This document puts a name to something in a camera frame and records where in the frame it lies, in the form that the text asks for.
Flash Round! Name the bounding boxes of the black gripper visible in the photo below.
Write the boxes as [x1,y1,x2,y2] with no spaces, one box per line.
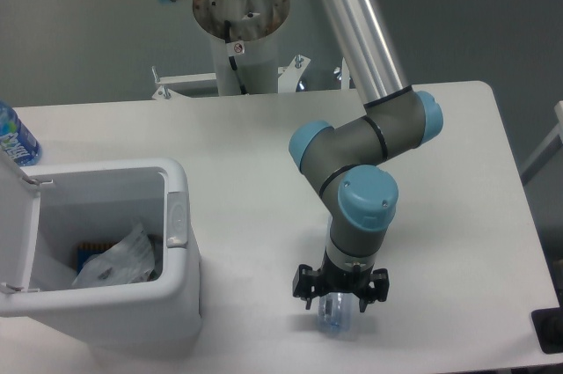
[292,246,390,312]

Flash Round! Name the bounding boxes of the clear crushed plastic bottle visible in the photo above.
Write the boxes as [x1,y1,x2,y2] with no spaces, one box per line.
[317,292,355,338]

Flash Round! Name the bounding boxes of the white paper bag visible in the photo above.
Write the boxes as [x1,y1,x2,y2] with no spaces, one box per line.
[71,222,156,289]

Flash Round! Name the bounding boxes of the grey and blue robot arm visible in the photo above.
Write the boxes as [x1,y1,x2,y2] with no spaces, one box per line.
[159,0,443,310]

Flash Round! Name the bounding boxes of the white plastic trash can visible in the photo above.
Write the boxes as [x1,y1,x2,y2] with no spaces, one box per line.
[1,157,201,346]

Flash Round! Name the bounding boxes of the black clamp at table edge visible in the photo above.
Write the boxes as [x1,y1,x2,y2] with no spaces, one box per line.
[531,307,562,355]

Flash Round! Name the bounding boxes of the blue snack wrapper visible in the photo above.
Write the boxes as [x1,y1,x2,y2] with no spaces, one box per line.
[76,242,115,273]

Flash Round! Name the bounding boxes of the blue labelled water bottle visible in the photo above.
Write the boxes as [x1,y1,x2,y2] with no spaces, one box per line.
[1,101,42,166]

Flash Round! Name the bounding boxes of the white frame at right edge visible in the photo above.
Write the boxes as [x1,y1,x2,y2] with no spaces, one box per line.
[520,101,562,186]

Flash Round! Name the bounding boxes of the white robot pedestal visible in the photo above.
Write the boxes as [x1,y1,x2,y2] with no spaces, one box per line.
[151,0,353,100]

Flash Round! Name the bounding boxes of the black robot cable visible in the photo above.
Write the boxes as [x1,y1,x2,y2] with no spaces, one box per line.
[223,19,248,96]

